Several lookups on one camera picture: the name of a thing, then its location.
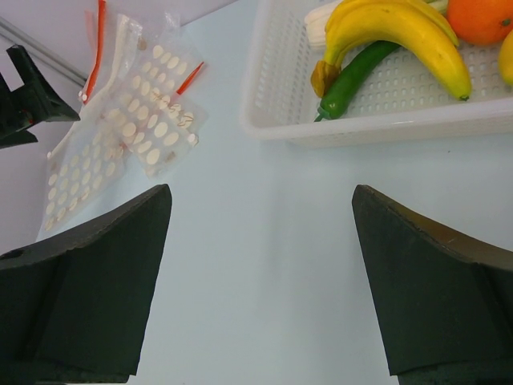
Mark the yellow lemon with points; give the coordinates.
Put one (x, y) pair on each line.
(505, 60)

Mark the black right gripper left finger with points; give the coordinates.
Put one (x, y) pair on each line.
(75, 306)

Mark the aluminium frame rail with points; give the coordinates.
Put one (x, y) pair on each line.
(44, 54)

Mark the yellow banana bunch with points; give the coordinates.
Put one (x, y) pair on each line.
(414, 25)

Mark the orange fruit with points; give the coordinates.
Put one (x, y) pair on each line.
(480, 22)

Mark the clear zip bag red zipper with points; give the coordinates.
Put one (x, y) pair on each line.
(95, 28)

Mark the white perforated plastic basket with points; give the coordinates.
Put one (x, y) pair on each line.
(401, 100)

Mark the green onion stalk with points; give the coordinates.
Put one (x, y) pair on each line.
(317, 19)

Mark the dotted zip bag red slider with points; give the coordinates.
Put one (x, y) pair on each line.
(147, 111)

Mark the green chili pepper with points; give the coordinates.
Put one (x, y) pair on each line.
(335, 103)

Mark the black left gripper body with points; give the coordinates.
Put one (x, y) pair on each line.
(33, 103)

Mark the clear dotted zip bag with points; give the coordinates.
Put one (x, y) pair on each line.
(91, 157)

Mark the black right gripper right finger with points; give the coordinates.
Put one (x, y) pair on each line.
(443, 299)

